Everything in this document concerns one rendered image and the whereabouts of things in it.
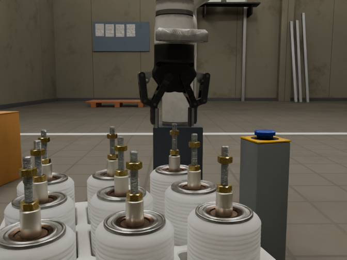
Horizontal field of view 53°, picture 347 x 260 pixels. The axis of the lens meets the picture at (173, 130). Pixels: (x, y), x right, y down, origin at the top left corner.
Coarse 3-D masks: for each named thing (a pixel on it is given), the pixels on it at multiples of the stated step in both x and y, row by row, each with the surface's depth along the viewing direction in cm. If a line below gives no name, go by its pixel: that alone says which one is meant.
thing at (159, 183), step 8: (152, 176) 67; (160, 176) 65; (168, 176) 65; (176, 176) 65; (184, 176) 65; (152, 184) 67; (160, 184) 65; (168, 184) 64; (152, 192) 67; (160, 192) 65; (160, 200) 66; (160, 208) 66
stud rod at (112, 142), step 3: (111, 126) 64; (111, 129) 64; (114, 129) 64; (111, 132) 64; (114, 132) 64; (111, 141) 64; (114, 141) 64; (111, 144) 64; (114, 144) 64; (111, 147) 64; (111, 150) 64; (111, 153) 64; (114, 153) 65; (111, 159) 64; (114, 159) 65
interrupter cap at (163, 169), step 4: (156, 168) 69; (160, 168) 69; (164, 168) 70; (168, 168) 70; (180, 168) 70; (184, 168) 70; (156, 172) 67; (160, 172) 66; (164, 172) 66; (168, 172) 66; (172, 172) 66; (176, 172) 66; (180, 172) 66; (184, 172) 66
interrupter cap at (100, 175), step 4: (96, 172) 66; (100, 172) 66; (104, 172) 66; (128, 172) 66; (92, 176) 64; (96, 176) 63; (100, 176) 63; (104, 176) 63; (108, 176) 64; (104, 180) 62; (108, 180) 62; (112, 180) 62
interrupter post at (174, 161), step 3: (171, 156) 67; (174, 156) 67; (177, 156) 67; (171, 159) 67; (174, 159) 67; (177, 159) 67; (171, 162) 68; (174, 162) 67; (177, 162) 68; (171, 165) 68; (174, 165) 67; (177, 165) 68; (171, 168) 68; (174, 168) 68; (177, 168) 68; (171, 171) 68; (174, 171) 68; (177, 171) 68
